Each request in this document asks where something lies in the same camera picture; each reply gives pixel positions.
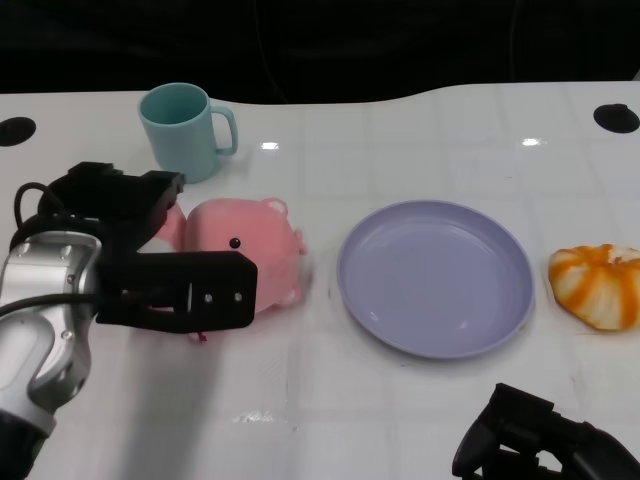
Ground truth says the light blue plastic mug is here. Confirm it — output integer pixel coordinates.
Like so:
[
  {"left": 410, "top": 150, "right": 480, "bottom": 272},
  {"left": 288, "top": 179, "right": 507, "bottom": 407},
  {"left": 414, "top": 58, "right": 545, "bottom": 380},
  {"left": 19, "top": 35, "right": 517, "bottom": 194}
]
[{"left": 137, "top": 82, "right": 239, "bottom": 184}]

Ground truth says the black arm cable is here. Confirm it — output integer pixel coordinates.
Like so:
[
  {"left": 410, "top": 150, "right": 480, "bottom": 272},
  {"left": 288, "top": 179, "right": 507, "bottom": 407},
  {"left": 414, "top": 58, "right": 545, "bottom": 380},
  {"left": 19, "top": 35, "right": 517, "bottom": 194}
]
[{"left": 0, "top": 181, "right": 101, "bottom": 317}]

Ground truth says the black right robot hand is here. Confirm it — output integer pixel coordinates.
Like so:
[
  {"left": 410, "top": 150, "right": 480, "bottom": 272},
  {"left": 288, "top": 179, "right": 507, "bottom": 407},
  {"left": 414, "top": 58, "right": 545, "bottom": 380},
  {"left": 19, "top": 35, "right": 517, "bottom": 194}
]
[{"left": 451, "top": 382, "right": 637, "bottom": 480}]

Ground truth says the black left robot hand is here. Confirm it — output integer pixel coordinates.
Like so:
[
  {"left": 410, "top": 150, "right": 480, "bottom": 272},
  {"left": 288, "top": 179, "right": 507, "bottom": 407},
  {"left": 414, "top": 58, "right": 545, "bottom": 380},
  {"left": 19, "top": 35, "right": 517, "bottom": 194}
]
[{"left": 37, "top": 161, "right": 259, "bottom": 335}]

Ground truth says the pink plush beaver doll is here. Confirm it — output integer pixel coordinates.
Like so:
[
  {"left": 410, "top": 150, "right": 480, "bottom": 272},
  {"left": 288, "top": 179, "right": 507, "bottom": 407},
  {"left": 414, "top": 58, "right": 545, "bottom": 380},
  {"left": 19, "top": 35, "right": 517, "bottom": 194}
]
[{"left": 138, "top": 196, "right": 310, "bottom": 346}]

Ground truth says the black round table grommet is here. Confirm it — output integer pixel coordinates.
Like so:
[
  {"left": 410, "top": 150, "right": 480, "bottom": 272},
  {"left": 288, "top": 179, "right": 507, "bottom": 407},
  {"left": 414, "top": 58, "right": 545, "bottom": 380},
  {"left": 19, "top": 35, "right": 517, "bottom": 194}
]
[
  {"left": 592, "top": 103, "right": 640, "bottom": 134},
  {"left": 0, "top": 117, "right": 37, "bottom": 148}
]

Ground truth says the lavender plastic plate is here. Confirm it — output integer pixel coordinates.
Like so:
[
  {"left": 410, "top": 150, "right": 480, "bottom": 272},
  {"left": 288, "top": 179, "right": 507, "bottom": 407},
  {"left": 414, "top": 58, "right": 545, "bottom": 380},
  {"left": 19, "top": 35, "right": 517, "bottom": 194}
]
[{"left": 336, "top": 199, "right": 536, "bottom": 361}]

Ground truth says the orange white striped bread toy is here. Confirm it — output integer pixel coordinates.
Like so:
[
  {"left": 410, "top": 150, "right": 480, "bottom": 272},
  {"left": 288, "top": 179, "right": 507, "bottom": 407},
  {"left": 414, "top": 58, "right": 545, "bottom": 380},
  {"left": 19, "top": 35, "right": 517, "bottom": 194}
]
[{"left": 548, "top": 243, "right": 640, "bottom": 332}]

